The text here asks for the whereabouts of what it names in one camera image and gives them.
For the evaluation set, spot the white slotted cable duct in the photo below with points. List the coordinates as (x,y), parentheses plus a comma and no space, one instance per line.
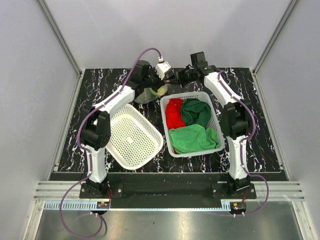
(77,205)

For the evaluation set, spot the red cloth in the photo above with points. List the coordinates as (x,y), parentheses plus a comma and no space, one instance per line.
(173,114)

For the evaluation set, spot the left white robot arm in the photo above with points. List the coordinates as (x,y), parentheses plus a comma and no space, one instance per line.
(95,130)

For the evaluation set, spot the white basket with cloths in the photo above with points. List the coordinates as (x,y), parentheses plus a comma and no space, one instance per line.
(202,96)

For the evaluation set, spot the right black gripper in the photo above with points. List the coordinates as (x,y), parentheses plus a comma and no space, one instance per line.
(179,78)

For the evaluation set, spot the empty white perforated basket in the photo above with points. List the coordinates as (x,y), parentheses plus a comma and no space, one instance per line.
(134,140)

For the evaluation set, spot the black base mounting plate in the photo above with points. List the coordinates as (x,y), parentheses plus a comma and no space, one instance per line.
(120,190)

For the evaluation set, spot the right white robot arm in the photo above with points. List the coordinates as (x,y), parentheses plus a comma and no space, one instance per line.
(237,122)

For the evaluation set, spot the dark green cloth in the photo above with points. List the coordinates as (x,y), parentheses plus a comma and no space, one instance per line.
(194,111)

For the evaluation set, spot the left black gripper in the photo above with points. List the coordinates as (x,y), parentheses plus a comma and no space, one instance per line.
(160,82)

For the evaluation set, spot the clear zip top bag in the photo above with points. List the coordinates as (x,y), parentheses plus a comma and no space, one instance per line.
(145,97)

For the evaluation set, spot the light green towel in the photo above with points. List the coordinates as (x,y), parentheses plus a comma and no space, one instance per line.
(193,138)

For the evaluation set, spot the green fake cabbage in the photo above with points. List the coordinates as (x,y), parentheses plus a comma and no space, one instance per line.
(160,92)

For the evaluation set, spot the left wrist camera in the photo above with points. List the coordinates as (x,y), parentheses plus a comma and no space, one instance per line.
(162,68)

